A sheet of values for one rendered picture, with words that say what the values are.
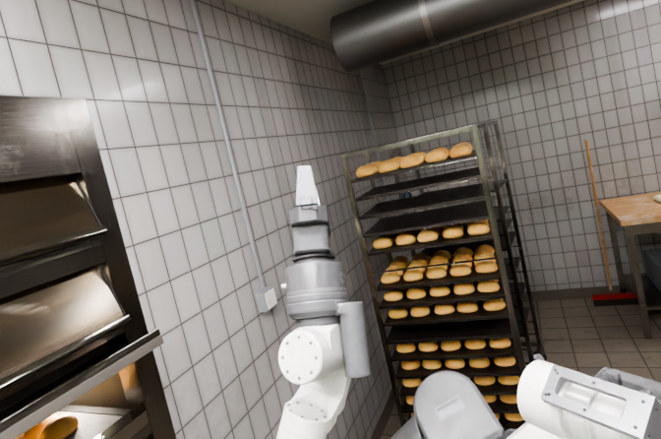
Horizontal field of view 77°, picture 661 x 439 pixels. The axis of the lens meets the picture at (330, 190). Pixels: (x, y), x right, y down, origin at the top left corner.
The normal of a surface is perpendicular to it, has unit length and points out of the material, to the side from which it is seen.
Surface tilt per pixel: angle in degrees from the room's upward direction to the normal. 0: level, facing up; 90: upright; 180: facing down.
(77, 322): 70
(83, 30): 90
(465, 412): 34
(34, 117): 90
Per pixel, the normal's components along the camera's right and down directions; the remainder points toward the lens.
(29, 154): 0.89, -0.18
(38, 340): 0.76, -0.50
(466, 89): -0.40, 0.15
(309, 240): -0.04, -0.31
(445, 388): -0.42, -0.72
